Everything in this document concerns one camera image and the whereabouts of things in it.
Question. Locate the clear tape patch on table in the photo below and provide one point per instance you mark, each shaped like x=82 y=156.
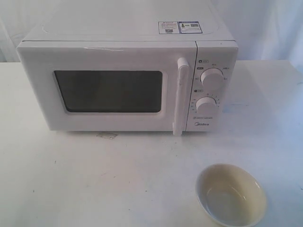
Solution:
x=107 y=135

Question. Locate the white microwave door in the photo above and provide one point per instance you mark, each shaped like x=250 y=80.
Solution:
x=111 y=86

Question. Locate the cream ceramic bowl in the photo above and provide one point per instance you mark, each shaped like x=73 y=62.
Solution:
x=230 y=196

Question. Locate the upper white control knob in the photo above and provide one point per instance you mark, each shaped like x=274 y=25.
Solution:
x=212 y=78

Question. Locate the lower white control knob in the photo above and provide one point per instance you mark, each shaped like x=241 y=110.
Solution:
x=206 y=106

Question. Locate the white control knob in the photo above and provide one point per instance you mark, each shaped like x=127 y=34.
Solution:
x=212 y=78
x=206 y=106

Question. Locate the blue warning sticker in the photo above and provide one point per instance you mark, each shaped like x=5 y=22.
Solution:
x=179 y=27

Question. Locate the white microwave oven body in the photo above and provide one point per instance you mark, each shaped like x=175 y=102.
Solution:
x=137 y=21

